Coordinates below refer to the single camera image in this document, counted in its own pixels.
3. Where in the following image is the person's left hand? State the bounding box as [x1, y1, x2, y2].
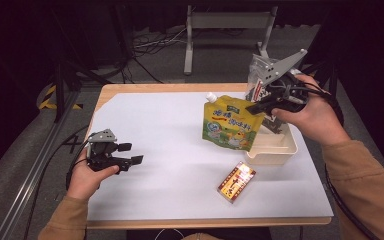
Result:
[65, 147, 121, 201]

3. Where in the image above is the hand-held gripper black cable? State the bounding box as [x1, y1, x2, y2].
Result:
[291, 80, 383, 240]
[22, 124, 93, 240]

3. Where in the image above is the white plastic container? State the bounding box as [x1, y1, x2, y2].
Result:
[244, 122, 299, 166]

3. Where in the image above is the wooden table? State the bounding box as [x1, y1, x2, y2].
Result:
[85, 82, 333, 230]

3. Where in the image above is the small red and yellow box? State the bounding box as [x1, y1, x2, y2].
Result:
[216, 161, 257, 204]

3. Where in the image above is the grey metal stand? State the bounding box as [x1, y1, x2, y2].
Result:
[183, 4, 279, 76]

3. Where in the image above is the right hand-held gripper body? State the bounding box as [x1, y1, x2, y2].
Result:
[255, 48, 311, 116]

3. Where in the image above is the yellow and black floor tape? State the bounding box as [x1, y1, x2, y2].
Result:
[37, 84, 83, 111]

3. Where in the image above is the left hand-held gripper black cable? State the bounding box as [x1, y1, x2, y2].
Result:
[22, 124, 93, 240]

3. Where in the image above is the bundle of floor cables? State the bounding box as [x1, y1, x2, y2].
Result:
[121, 25, 189, 85]

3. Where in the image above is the white table mat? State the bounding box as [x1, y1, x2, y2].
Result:
[86, 91, 335, 222]

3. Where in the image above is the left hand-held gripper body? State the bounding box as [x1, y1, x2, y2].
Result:
[85, 128, 133, 173]

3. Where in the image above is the right hand-held gripper black cable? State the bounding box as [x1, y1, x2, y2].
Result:
[291, 80, 383, 240]

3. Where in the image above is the person's right hand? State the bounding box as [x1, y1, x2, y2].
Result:
[271, 73, 352, 147]

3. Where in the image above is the yellow spout drink pouch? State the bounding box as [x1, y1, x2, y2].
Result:
[201, 91, 266, 153]

